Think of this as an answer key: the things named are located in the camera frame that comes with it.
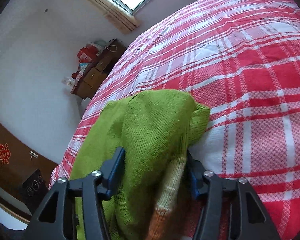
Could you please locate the green striped knit sweater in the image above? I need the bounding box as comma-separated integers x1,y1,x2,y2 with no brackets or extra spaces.
70,89,210,239

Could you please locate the dark wooden door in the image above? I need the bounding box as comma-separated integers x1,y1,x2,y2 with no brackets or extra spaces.
0,114,60,224

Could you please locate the white box on desk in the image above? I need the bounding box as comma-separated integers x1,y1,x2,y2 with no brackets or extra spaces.
62,77,76,88

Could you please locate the red plaid bed cover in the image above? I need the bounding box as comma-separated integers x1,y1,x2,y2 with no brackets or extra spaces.
50,0,300,239

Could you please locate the brown wooden desk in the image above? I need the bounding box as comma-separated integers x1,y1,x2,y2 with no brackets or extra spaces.
71,39,127,100

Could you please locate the red gift bag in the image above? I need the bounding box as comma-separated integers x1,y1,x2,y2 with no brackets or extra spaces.
77,46,98,63

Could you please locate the left beige curtain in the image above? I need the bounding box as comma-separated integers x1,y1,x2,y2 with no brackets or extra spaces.
88,0,140,35

